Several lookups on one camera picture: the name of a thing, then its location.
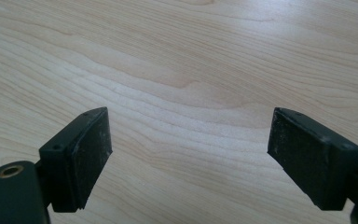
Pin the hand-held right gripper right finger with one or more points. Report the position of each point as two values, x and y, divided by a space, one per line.
313 165

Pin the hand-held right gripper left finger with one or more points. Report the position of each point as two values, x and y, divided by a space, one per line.
74 161

